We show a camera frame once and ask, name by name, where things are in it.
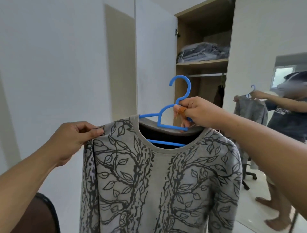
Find person's left hand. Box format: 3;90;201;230
46;121;105;168

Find person's right hand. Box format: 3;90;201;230
173;96;231;129

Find blue plastic clothes hanger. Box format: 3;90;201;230
139;75;194;147

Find grey leaf print sweater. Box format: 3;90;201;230
80;115;243;233

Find person's right forearm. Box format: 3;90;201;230
216;111;307;221

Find person's left forearm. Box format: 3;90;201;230
0;154;63;233

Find orange finger bandage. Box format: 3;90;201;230
176;106;188;118

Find dark hanging garment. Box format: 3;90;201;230
213;85;225;108

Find white wardrobe door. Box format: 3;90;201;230
135;0;178;116

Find bagged folded grey clothes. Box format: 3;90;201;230
177;42;230;63

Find wooden wardrobe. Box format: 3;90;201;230
174;0;236;109

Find wardrobe mirror door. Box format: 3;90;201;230
222;0;307;233

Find metal clothes rail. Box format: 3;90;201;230
188;73;227;77

